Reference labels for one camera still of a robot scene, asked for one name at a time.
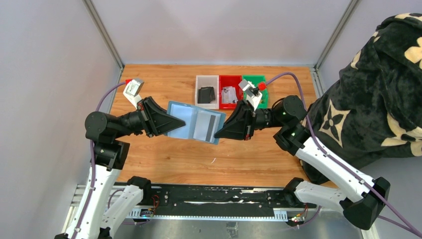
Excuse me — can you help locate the red plastic bin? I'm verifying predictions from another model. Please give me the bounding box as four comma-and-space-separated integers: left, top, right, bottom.
219, 75, 243, 110

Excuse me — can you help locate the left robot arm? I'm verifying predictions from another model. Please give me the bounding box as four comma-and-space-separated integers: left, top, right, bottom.
55, 97, 186, 239

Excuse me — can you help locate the black floral blanket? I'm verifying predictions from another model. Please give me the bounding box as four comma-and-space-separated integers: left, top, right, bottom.
308, 13, 422, 168

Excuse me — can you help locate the black wallet in white bin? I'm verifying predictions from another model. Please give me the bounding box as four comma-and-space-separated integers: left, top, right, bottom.
197, 86, 216, 104

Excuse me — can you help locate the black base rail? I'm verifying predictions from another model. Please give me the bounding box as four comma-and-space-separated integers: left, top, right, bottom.
120, 183, 317, 219

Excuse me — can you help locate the blue card holder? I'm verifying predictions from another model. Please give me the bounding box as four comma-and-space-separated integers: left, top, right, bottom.
165, 101, 226, 140

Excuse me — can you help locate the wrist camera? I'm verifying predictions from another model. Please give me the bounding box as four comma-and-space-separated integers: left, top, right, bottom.
239, 79, 263, 110
123, 78, 144, 108

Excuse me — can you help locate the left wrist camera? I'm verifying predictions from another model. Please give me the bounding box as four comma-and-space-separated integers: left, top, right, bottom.
123, 78, 144, 108

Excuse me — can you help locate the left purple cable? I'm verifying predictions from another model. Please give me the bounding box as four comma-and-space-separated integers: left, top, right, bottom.
71, 79, 132, 239

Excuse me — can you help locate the green plastic bin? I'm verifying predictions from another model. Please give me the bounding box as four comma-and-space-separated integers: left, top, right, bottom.
242, 75, 269, 109

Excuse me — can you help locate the white card in red bin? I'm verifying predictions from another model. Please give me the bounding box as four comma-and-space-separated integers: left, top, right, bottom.
221, 86, 238, 104

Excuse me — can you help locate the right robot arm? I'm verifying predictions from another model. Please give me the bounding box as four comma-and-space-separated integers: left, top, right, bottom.
215, 96, 390, 230

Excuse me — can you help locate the white magnetic stripe card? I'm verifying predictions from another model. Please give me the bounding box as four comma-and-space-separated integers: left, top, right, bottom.
193, 111, 221, 144

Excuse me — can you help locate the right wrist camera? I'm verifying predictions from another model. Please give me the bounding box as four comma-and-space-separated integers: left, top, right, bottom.
239, 79, 263, 110

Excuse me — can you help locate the white plastic bin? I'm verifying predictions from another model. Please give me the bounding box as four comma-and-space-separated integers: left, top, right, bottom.
195, 75, 219, 110

